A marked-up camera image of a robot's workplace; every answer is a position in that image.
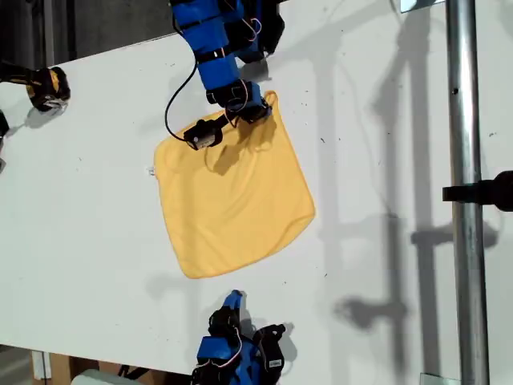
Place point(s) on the black camera box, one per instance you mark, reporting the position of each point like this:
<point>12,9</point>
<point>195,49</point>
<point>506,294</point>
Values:
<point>202,136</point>
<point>273,355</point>

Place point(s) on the black camera stalk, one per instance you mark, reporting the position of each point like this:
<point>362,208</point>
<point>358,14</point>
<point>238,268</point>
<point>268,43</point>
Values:
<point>272,331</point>
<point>226,123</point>

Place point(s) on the white table bracket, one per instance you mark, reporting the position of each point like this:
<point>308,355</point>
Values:
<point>40,365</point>

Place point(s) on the yellow towel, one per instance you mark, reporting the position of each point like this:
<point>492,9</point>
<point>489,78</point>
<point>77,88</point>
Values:
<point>240,208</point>

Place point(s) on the black clamp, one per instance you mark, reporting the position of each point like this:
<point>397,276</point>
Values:
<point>493,190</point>

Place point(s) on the steel post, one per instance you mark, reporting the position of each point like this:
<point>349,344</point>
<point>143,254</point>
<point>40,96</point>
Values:
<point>465,120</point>

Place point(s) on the brown cardboard box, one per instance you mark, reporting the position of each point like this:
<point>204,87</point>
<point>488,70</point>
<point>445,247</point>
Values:
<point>60,369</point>

